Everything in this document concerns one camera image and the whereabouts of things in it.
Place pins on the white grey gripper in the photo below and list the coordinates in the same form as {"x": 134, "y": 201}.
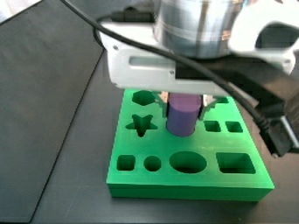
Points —
{"x": 138, "y": 69}

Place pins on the purple cylinder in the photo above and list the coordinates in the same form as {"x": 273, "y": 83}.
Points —
{"x": 185, "y": 107}

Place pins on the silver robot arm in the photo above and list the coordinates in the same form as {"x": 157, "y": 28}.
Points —
{"x": 216, "y": 32}

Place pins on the green shape sorting board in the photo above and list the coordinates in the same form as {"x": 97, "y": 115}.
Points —
{"x": 213, "y": 165}

